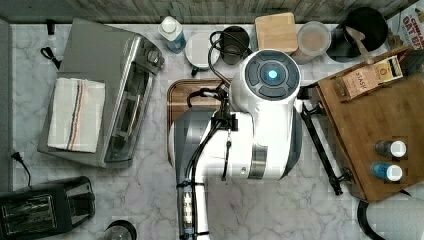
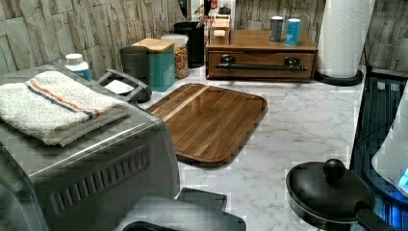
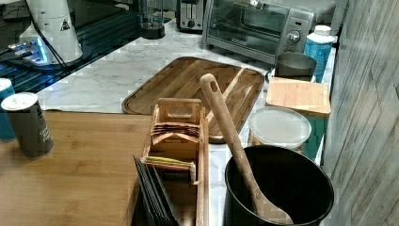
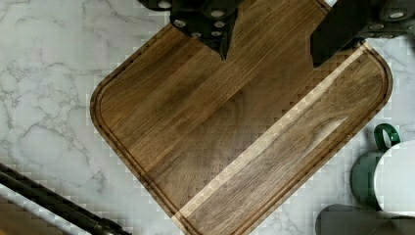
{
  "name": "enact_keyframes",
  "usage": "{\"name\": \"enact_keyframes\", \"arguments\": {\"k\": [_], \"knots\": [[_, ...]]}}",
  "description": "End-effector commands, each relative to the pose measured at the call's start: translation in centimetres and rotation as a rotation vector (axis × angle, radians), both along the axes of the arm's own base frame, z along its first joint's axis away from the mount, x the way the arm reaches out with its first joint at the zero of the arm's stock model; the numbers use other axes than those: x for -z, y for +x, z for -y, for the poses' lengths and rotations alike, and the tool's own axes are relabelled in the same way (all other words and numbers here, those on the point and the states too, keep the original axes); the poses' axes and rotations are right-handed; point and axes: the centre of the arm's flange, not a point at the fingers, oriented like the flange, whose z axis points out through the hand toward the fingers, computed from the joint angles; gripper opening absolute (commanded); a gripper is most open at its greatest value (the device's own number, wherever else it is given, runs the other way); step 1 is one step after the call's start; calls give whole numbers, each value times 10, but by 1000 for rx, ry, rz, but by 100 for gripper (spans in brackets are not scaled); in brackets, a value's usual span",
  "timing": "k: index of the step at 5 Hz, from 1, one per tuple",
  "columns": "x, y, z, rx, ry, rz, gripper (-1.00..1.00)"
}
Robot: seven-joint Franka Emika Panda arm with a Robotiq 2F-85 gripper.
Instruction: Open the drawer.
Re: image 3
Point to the wooden spoon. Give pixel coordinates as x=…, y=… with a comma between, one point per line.
x=263, y=207

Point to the silver toaster oven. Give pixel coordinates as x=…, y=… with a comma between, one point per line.
x=261, y=29

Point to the large wooden tray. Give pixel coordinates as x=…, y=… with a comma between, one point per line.
x=240, y=87

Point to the black utensil pot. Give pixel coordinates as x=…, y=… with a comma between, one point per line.
x=288, y=179

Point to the blue canister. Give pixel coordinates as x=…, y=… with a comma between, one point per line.
x=6, y=89

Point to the small bamboo cutting board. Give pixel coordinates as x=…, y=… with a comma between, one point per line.
x=302, y=96

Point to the small steel pot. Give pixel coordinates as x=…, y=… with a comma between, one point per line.
x=295, y=64

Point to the teal box under board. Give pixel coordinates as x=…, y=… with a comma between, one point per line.
x=318, y=128

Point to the black slot toaster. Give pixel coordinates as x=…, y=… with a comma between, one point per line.
x=189, y=15

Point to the glass blender jar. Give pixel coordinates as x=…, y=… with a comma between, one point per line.
x=151, y=19

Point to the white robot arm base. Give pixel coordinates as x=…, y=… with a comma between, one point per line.
x=52, y=33

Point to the wooden tea bag organizer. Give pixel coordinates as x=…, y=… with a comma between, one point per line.
x=173, y=169

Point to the grey pepper canister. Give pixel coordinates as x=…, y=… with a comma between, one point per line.
x=28, y=124

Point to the clear lidded plastic container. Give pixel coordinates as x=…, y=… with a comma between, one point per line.
x=278, y=126

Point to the blue bottle white cap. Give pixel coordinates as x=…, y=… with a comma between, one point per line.
x=318, y=46

